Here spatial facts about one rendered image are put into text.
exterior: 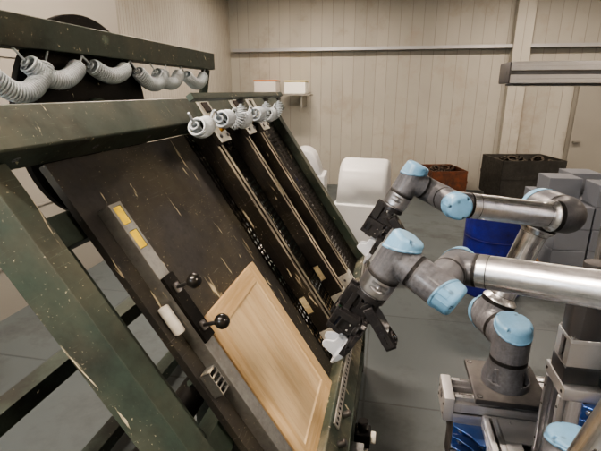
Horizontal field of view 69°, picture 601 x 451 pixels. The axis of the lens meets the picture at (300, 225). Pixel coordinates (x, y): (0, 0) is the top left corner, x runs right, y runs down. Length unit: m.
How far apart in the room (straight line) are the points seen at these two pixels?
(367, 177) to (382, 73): 5.23
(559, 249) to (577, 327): 4.07
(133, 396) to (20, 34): 1.20
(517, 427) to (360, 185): 3.13
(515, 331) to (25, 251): 1.33
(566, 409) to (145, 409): 1.03
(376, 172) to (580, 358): 3.32
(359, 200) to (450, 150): 5.37
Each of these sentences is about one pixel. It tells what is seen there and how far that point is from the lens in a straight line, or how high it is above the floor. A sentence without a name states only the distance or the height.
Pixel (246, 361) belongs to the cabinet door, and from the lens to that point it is 1.34.
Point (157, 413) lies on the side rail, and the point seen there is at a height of 1.34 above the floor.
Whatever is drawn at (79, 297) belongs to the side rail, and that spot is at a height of 1.58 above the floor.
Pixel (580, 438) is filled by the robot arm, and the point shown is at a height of 1.38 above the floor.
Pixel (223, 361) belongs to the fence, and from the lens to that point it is 1.22.
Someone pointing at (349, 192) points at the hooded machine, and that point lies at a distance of 4.42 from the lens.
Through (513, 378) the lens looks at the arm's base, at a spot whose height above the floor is 1.09.
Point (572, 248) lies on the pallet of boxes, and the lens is 5.40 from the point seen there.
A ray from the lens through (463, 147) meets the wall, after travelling 9.61.
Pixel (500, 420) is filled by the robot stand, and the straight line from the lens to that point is 1.68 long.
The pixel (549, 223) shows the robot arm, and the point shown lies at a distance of 1.47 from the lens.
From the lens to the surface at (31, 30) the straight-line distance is 1.78.
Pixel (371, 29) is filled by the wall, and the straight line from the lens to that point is 9.49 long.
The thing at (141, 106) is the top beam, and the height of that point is 1.92.
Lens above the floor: 1.97
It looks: 17 degrees down
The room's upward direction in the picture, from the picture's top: straight up
